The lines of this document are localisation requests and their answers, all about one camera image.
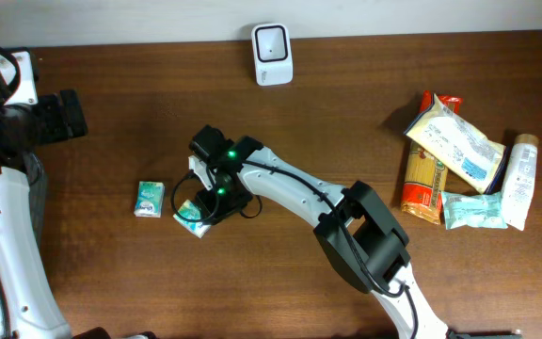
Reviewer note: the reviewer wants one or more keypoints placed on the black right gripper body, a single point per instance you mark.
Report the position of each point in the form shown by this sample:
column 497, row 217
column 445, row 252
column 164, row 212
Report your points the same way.
column 221, row 201

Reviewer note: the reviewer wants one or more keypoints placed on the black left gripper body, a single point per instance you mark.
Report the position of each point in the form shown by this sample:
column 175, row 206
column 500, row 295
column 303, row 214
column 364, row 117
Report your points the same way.
column 52, row 120

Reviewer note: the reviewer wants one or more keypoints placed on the teal tissue pack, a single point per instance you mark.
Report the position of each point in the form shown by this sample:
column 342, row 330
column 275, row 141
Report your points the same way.
column 149, row 200
column 189, row 216

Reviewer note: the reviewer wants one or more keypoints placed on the orange spaghetti packet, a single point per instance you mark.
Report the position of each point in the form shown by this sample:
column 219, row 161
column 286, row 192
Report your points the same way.
column 425, row 178

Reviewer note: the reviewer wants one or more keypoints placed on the cream yellow snack bag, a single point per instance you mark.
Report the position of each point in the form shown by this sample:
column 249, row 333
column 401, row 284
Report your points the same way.
column 456, row 143

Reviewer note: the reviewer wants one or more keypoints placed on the teal wipes packet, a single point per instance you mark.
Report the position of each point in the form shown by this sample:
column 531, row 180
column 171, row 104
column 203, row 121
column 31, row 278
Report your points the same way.
column 479, row 211

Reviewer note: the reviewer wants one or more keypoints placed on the white cream tube gold cap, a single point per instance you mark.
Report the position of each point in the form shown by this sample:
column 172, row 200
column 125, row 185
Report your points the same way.
column 518, row 185

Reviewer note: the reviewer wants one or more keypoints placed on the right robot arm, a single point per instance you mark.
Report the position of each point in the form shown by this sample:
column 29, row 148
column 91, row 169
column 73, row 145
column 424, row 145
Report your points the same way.
column 357, row 232

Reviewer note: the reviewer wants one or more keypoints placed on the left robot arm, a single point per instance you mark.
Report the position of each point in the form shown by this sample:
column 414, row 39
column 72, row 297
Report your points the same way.
column 27, row 306

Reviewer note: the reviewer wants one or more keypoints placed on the white barcode scanner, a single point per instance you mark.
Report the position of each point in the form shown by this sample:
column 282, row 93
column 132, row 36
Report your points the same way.
column 272, row 54

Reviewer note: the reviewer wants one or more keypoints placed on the grey plastic mesh basket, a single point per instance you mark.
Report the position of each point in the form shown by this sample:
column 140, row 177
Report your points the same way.
column 38, row 185

